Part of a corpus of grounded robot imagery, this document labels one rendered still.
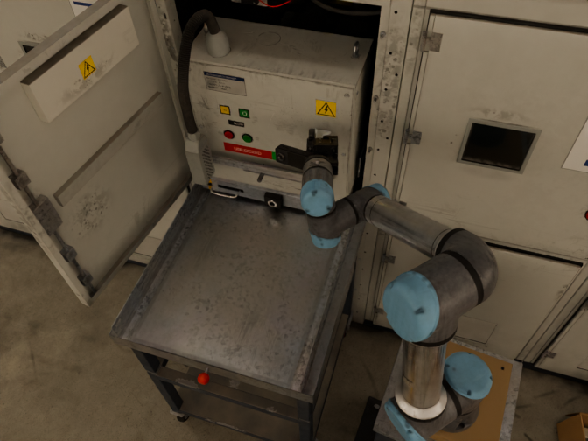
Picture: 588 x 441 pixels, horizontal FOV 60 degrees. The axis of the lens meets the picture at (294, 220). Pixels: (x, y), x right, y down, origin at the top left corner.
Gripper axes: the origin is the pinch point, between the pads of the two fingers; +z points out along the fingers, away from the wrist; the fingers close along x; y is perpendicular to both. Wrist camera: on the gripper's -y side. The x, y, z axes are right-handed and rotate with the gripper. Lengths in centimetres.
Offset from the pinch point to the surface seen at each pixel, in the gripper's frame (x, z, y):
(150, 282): -43, -17, -49
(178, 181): -31, 23, -48
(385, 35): 27.7, -2.8, 18.1
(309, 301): -44.9, -21.9, -0.1
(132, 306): -44, -27, -52
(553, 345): -96, 7, 95
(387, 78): 15.8, 0.1, 19.8
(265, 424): -114, -20, -17
